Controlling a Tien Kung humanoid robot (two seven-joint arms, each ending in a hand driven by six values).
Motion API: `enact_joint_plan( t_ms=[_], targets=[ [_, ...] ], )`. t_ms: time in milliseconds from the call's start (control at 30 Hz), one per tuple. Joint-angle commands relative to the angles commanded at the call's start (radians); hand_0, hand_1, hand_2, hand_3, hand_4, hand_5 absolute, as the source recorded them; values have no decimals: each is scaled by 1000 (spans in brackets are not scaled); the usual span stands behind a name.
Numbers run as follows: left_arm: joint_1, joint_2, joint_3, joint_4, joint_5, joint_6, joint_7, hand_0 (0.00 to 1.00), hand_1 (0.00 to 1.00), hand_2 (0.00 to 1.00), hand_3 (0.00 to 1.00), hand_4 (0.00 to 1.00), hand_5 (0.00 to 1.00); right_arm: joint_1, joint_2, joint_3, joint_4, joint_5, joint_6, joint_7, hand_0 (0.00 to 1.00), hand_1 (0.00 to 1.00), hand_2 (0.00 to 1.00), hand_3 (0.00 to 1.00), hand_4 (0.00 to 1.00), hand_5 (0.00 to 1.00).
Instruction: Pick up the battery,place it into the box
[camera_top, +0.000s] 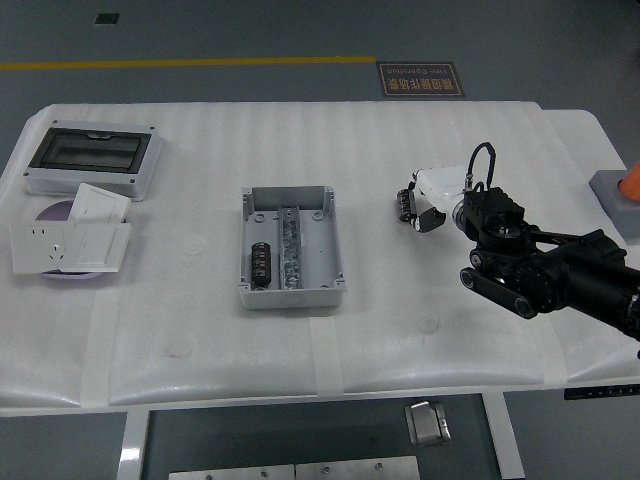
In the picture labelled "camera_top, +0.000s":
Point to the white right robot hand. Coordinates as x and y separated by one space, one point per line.
442 185

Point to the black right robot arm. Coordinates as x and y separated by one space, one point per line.
575 270

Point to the grey open junction box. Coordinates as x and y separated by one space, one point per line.
320 250

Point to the grey distribution box dark window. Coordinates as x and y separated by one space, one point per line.
90 150

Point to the black floor sign orange text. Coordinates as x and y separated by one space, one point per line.
420 80

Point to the grey square base block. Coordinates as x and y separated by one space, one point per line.
612 205

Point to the orange cone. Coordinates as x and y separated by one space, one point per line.
632 185

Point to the silver metal latch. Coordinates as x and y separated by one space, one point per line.
427 422

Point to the white foam mat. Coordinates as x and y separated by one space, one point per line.
200 150

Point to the black table control panel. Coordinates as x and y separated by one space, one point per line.
600 392

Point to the grey metal plate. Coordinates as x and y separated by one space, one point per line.
232 473
357 469

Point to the dark square floor hatch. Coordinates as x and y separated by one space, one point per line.
106 18

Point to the purple plate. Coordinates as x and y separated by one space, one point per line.
55 212

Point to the metal mounting rail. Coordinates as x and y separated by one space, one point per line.
290 250

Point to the white wall switch panel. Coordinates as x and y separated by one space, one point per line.
100 202
95 247

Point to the white table frame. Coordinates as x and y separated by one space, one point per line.
132 445

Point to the white wall socket panel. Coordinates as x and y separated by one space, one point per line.
35 250

